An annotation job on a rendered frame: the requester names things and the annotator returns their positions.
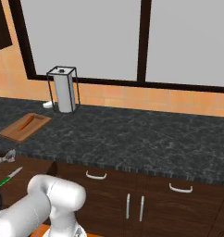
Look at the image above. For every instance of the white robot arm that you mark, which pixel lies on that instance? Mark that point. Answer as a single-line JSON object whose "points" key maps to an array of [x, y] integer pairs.
{"points": [[59, 193]]}

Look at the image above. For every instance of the orange carrot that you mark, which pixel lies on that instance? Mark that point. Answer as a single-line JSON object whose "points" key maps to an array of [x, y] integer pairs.
{"points": [[26, 122]]}

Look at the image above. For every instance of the wooden cutting board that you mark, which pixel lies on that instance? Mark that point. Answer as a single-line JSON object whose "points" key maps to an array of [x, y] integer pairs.
{"points": [[16, 131]]}

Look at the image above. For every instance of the white paper towel roll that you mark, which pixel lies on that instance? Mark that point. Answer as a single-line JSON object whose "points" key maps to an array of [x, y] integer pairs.
{"points": [[64, 92]]}

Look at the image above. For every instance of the dark wood drawer front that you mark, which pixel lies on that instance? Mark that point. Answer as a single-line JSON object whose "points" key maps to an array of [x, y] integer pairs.
{"points": [[120, 177], [206, 191]]}

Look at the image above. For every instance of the small white rounded object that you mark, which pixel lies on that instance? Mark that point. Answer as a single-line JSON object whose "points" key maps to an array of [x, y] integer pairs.
{"points": [[48, 104]]}

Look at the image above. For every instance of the dark framed window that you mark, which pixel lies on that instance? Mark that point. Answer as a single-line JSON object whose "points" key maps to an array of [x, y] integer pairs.
{"points": [[143, 40]]}

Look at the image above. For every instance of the dark wood cupboard door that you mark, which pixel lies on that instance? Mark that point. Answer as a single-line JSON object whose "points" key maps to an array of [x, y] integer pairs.
{"points": [[178, 216], [106, 209]]}

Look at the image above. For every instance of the open dark wood drawer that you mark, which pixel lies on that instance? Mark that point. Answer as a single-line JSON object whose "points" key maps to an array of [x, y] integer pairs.
{"points": [[22, 179]]}

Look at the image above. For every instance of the silver metal peeler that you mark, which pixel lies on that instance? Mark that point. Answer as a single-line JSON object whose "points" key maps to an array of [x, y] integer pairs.
{"points": [[7, 158]]}

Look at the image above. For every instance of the dark wood wall cupboard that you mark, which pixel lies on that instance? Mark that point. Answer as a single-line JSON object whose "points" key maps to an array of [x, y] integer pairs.
{"points": [[0, 24]]}

